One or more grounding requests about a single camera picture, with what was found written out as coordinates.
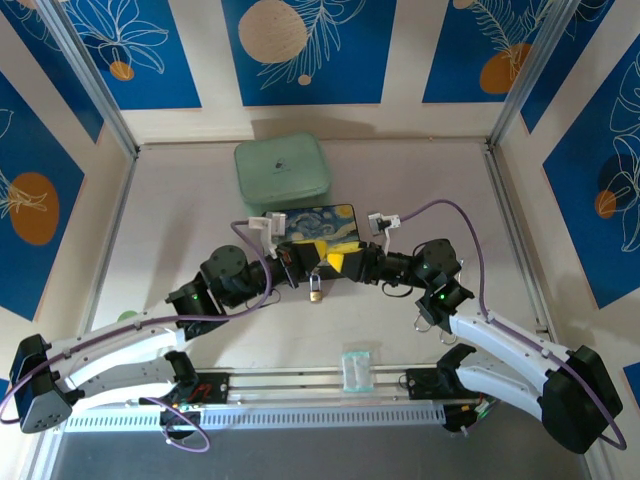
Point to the brass padlock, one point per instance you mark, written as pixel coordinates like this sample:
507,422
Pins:
316,296

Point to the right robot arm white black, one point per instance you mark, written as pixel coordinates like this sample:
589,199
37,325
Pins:
500,331

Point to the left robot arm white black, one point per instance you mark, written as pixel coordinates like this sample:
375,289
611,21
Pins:
115,336

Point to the starry night print pad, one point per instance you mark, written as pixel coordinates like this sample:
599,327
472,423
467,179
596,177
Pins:
320,222

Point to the mint green zip case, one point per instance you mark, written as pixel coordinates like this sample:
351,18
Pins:
280,170

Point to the small clear plastic bag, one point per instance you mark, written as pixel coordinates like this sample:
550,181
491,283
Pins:
356,372

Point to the green round object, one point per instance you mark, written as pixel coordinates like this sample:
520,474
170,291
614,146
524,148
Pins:
127,316

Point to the aluminium table side rail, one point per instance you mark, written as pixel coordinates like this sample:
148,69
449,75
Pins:
112,235
515,235

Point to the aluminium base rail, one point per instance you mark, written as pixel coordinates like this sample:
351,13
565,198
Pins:
290,382

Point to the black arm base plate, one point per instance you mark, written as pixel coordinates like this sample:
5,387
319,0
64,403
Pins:
420,382
215,387

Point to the blue floral wall poster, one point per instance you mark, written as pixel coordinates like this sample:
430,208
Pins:
30,150
310,75
150,50
585,225
465,40

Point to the aluminium frame post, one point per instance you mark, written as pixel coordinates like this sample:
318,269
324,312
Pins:
537,65
90,75

